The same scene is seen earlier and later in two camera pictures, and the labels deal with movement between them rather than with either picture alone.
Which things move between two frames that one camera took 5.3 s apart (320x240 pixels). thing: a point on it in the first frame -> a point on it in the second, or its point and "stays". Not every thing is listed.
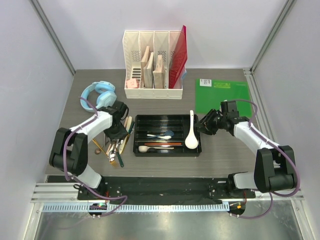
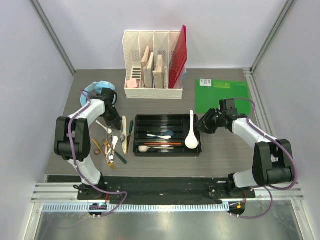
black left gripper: (122, 133) -> (115, 123)
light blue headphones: (106, 98) stays
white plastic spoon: (165, 137) stays
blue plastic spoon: (169, 133) stays
